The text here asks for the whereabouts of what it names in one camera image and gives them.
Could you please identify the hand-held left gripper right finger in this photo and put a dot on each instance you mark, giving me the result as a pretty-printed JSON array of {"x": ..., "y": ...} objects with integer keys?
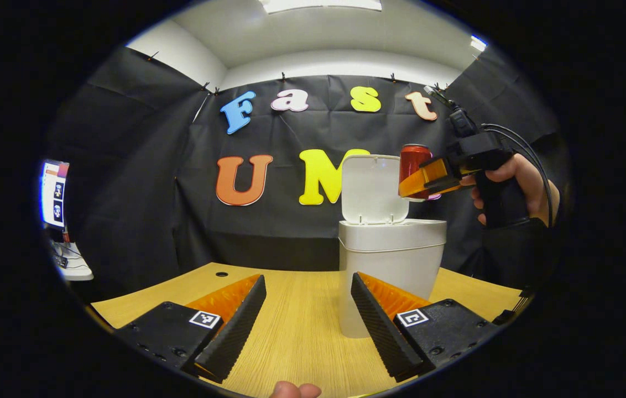
[{"x": 382, "y": 331}]

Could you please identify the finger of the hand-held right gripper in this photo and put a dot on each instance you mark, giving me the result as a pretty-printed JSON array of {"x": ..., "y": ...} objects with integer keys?
[{"x": 429, "y": 179}]

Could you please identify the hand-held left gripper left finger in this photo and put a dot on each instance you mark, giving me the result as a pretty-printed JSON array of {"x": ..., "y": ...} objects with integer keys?
[{"x": 235, "y": 331}]

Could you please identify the red pop can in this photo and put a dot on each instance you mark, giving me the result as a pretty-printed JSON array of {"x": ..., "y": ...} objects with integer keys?
[{"x": 413, "y": 163}]

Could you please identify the white desktop garbage bin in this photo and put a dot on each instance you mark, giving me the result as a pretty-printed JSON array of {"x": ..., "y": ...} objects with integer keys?
[{"x": 390, "y": 254}]

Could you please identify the wooden desktop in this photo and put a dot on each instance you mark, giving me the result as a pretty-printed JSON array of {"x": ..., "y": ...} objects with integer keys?
[{"x": 302, "y": 331}]

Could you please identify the small ceiling light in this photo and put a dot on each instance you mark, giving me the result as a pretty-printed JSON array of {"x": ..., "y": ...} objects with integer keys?
[{"x": 478, "y": 43}]

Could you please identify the black backdrop cloth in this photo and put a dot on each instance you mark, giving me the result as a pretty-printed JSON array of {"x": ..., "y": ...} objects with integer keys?
[{"x": 291, "y": 237}]

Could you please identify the white side table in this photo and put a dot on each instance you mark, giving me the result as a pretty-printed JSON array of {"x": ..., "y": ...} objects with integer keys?
[{"x": 79, "y": 272}]

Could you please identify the small black device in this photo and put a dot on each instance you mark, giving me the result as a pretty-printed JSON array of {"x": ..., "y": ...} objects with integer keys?
[{"x": 60, "y": 261}]

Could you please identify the small red bottle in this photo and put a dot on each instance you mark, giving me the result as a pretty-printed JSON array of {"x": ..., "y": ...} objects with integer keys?
[{"x": 66, "y": 235}]

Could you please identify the long ceiling light panel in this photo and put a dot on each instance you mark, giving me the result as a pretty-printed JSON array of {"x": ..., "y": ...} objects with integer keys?
[{"x": 318, "y": 4}]

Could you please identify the computer monitor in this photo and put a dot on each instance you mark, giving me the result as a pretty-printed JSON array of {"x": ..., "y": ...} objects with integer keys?
[{"x": 54, "y": 193}]

